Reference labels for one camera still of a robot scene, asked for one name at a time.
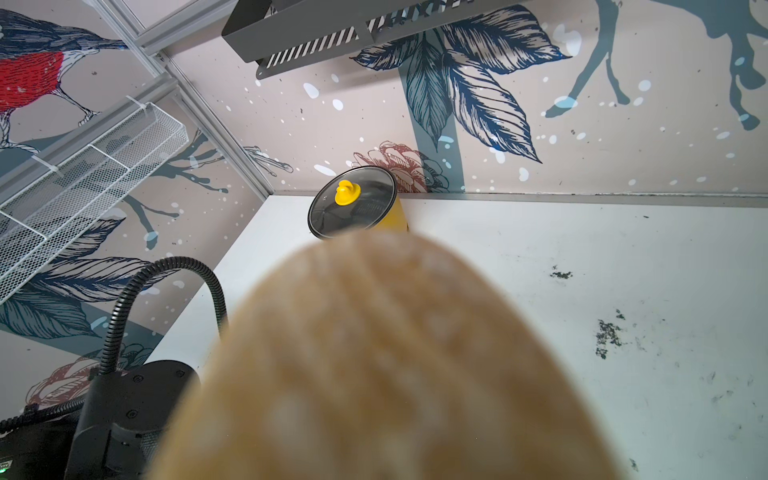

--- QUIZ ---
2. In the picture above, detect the wooden handled claw hammer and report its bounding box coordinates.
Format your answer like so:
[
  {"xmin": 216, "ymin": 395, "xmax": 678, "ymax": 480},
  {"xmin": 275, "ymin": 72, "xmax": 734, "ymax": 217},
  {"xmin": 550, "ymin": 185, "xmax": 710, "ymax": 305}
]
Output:
[{"xmin": 148, "ymin": 231, "xmax": 620, "ymax": 479}]

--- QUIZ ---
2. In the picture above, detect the black hanging wall basket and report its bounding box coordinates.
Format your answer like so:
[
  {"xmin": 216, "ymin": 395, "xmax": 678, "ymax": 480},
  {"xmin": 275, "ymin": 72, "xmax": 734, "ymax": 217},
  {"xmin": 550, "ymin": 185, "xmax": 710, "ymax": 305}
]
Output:
[{"xmin": 221, "ymin": 0, "xmax": 513, "ymax": 80}]

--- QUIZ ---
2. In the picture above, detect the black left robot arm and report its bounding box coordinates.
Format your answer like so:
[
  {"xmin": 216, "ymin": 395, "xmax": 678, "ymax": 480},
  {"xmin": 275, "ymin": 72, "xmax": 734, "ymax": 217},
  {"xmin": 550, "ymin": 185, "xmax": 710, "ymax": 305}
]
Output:
[{"xmin": 1, "ymin": 256, "xmax": 227, "ymax": 479}]

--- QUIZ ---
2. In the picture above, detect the yellow pot with glass lid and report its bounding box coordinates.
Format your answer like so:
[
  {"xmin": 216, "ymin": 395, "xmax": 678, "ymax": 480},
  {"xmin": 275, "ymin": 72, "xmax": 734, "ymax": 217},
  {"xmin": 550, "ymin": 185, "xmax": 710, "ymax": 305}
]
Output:
[{"xmin": 307, "ymin": 166, "xmax": 409, "ymax": 240}]

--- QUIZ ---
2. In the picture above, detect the white wire mesh shelf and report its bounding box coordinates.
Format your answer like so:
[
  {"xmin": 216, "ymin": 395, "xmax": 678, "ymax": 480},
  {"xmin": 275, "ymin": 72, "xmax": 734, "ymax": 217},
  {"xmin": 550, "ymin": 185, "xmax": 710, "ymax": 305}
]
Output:
[{"xmin": 1, "ymin": 103, "xmax": 189, "ymax": 301}]

